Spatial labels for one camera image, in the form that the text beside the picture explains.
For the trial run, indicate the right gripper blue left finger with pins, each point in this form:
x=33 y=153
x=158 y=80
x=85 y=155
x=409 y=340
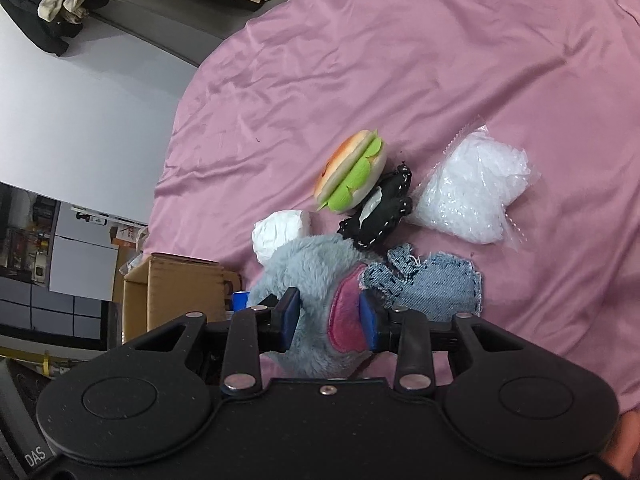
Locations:
x=285 y=319

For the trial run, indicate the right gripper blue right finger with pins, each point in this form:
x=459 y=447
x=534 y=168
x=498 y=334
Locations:
x=372 y=317

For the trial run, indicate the grey-blue plush toy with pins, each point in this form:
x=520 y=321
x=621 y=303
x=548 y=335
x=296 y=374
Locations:
x=328 y=341

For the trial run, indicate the burger plush toy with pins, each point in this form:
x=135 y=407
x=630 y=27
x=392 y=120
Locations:
x=351 y=172

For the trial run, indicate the denim fabric heart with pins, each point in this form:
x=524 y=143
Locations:
x=440 y=285

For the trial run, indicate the white rolled cloth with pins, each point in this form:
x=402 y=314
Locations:
x=277 y=229

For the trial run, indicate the black white plush toy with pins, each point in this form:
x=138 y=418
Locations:
x=382 y=210

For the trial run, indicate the brown cardboard box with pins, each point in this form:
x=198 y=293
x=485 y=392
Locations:
x=164 y=287

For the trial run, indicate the white stuffing plastic bag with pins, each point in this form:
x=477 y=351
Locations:
x=468 y=192

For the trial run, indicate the pink bed sheet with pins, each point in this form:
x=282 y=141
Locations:
x=557 y=78

